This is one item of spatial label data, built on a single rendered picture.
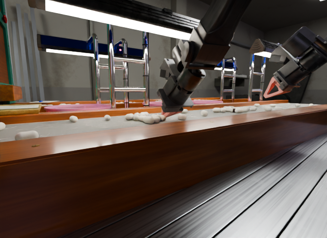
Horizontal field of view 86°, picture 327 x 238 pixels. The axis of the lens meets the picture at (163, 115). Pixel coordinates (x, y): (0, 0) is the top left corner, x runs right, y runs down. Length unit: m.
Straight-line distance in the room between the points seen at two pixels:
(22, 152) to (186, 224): 0.21
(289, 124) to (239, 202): 0.36
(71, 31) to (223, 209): 3.18
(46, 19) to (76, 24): 0.38
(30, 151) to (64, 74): 2.90
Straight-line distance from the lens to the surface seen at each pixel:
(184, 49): 0.41
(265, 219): 0.29
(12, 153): 0.25
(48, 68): 3.11
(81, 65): 3.20
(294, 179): 0.42
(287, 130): 0.60
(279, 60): 0.75
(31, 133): 0.40
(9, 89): 1.02
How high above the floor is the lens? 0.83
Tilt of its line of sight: 8 degrees down
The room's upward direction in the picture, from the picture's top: straight up
